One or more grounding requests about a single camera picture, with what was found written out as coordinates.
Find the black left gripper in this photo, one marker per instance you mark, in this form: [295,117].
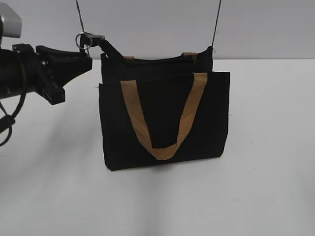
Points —
[60,63]

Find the black tote bag tan handles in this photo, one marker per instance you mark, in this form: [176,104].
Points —
[155,112]

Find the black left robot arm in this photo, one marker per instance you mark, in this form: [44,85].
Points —
[11,74]

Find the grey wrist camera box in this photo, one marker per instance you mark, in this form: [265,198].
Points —
[10,22]

